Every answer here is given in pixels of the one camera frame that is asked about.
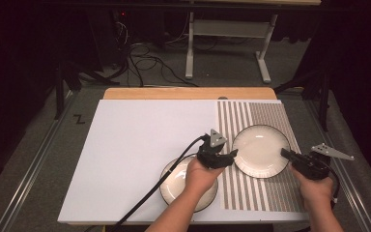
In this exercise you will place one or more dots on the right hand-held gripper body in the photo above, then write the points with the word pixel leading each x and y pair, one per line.
pixel 312 166

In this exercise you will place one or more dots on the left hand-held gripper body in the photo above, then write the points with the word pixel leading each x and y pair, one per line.
pixel 212 156

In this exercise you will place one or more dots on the white plate with dark rim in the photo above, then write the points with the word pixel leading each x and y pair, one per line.
pixel 174 188
pixel 259 151

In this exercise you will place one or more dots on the person's right hand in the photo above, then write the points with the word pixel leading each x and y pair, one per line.
pixel 317 191

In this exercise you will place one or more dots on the person's left hand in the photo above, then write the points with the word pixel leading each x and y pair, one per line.
pixel 199 180

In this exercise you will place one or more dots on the striped grey white placemat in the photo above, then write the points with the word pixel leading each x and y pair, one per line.
pixel 257 196

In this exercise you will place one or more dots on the black stand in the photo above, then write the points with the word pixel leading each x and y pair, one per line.
pixel 324 96
pixel 60 87

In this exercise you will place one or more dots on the wooden table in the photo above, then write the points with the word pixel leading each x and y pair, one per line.
pixel 174 93

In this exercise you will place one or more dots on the white board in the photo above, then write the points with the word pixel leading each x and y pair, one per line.
pixel 135 145

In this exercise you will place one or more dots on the metal floor rail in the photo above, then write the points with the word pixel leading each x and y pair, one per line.
pixel 351 187
pixel 29 180

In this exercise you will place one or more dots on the white metal desk frame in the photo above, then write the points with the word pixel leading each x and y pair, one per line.
pixel 228 28

